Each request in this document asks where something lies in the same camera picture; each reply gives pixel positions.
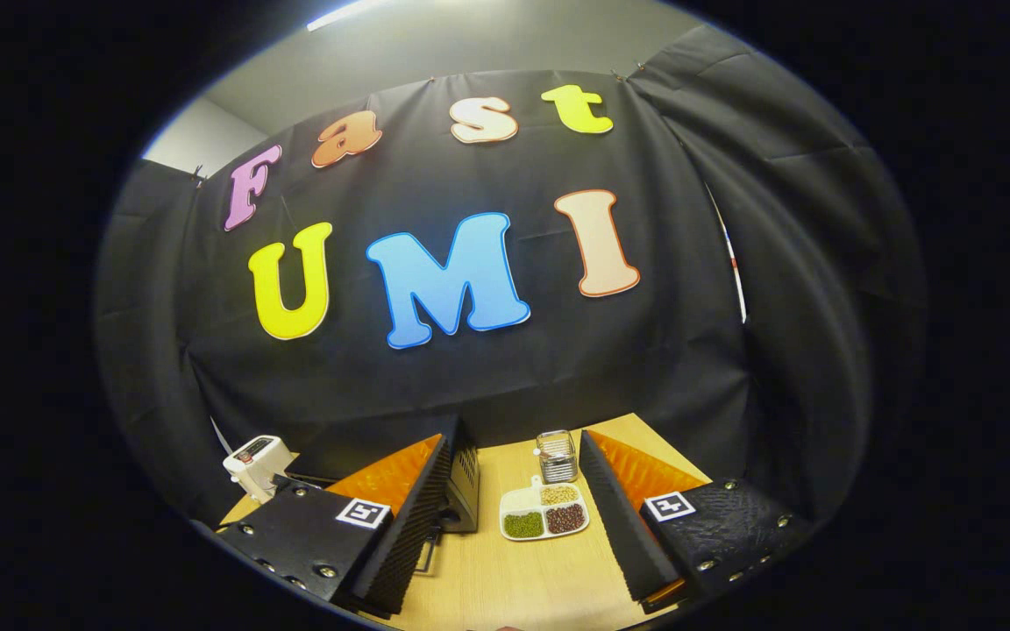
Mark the black backdrop cloth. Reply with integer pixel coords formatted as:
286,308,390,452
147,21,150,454
93,22,927,527

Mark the metal mesh holder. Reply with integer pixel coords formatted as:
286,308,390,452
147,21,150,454
535,429,579,485

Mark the white kitchen appliance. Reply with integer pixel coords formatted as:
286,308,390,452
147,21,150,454
223,435,294,505

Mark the black electric oven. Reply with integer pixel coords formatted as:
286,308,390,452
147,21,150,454
284,414,481,578

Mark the white divided tray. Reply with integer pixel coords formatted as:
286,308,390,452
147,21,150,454
499,476,591,542

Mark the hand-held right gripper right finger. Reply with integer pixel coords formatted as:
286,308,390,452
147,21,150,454
580,429,815,614

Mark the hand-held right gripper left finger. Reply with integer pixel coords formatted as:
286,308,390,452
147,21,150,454
214,432,455,616

